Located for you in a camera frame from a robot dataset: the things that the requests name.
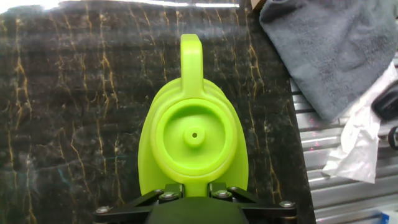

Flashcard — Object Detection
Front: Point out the green plastic watering can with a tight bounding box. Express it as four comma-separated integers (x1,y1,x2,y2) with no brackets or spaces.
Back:
137,33,249,197

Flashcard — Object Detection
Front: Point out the grey towel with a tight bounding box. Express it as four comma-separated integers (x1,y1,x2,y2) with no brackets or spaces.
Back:
259,0,398,123

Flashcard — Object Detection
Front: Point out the blue and white box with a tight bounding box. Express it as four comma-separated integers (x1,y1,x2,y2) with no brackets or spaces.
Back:
379,210,398,224

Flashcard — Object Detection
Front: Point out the dark marbled table mat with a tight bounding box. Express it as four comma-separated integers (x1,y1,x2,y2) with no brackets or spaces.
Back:
0,0,317,224

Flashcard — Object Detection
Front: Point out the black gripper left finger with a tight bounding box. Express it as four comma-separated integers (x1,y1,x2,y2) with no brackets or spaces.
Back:
92,182,185,223

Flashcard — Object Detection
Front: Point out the crumpled white tissue paper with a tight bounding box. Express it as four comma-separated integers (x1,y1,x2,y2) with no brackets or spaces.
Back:
322,60,398,184

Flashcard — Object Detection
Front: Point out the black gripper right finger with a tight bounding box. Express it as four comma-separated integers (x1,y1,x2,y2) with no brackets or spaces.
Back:
208,182,298,223

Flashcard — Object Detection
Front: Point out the black computer mouse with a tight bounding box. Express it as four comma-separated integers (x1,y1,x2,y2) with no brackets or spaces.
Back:
371,80,398,121

